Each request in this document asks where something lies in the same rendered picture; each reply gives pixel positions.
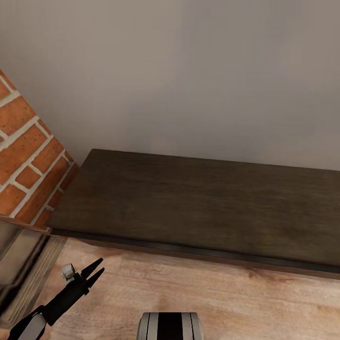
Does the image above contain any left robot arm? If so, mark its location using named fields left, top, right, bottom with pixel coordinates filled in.
left=7, top=258, right=105, bottom=340

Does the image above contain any robot trunk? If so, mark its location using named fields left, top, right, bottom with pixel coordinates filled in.
left=136, top=312, right=204, bottom=340

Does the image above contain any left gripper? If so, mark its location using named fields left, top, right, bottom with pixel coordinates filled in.
left=55, top=258, right=105, bottom=312

